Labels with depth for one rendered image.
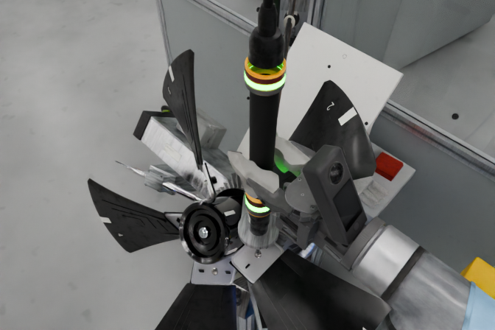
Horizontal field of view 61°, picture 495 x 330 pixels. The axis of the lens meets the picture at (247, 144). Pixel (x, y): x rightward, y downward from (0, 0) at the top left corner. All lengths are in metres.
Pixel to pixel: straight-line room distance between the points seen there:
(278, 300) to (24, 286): 1.68
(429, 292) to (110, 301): 1.78
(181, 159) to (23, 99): 2.17
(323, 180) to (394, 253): 0.12
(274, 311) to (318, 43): 0.58
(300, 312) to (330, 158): 0.41
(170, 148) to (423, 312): 0.74
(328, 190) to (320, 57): 0.57
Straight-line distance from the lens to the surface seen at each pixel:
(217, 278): 0.91
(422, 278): 0.50
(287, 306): 0.80
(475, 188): 1.42
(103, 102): 2.90
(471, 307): 0.50
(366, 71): 0.95
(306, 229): 0.53
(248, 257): 0.82
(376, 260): 0.50
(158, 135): 1.09
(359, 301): 0.82
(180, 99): 0.88
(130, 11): 3.66
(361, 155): 0.66
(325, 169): 0.44
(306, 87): 0.99
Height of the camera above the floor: 1.94
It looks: 51 degrees down
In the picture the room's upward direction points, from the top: straight up
